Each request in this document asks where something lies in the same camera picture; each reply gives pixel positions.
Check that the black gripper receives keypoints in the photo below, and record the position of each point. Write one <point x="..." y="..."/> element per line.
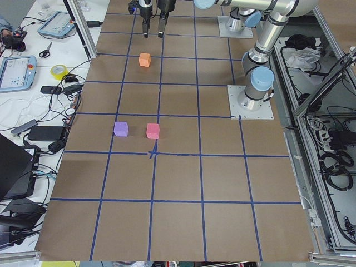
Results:
<point x="146" y="8"/>
<point x="164" y="6"/>

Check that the orange foam cube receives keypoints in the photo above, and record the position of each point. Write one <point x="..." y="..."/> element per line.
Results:
<point x="144" y="59"/>

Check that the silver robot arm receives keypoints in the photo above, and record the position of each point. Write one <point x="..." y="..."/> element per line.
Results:
<point x="250" y="17"/>
<point x="259" y="78"/>

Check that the black power adapter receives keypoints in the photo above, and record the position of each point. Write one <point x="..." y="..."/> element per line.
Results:
<point x="94" y="24"/>

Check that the far teach pendant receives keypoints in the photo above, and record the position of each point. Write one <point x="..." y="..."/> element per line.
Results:
<point x="59" y="26"/>

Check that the teach pendant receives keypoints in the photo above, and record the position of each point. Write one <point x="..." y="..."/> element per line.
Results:
<point x="59" y="26"/>
<point x="17" y="73"/>

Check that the yellow tape roll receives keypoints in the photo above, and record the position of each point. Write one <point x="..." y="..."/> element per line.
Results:
<point x="59" y="71"/>

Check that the red foam cube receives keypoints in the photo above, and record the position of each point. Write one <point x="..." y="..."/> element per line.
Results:
<point x="153" y="130"/>

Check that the purple foam cube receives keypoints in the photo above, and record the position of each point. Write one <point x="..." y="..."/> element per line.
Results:
<point x="121" y="129"/>

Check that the black cloth pile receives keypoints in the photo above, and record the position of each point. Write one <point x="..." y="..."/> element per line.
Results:
<point x="300" y="41"/>

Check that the near teach pendant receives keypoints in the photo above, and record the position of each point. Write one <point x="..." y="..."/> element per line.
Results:
<point x="17" y="73"/>

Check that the crumpled white cloth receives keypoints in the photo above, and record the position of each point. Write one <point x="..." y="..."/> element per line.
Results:
<point x="304" y="59"/>

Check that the grey usb hub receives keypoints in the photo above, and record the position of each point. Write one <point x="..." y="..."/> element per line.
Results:
<point x="24" y="127"/>

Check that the black power brick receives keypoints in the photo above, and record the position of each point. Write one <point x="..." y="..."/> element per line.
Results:
<point x="46" y="133"/>

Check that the black laptop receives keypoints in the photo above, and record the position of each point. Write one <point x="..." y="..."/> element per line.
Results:
<point x="18" y="167"/>

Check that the white power strip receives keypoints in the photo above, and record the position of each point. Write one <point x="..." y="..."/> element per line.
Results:
<point x="324" y="137"/>

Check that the aluminium frame post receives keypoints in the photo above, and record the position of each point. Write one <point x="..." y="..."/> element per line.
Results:
<point x="74" y="10"/>

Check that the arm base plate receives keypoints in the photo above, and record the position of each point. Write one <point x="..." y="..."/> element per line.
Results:
<point x="243" y="108"/>
<point x="233" y="28"/>

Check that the black handled scissors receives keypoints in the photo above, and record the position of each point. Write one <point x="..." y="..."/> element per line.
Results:
<point x="46" y="52"/>

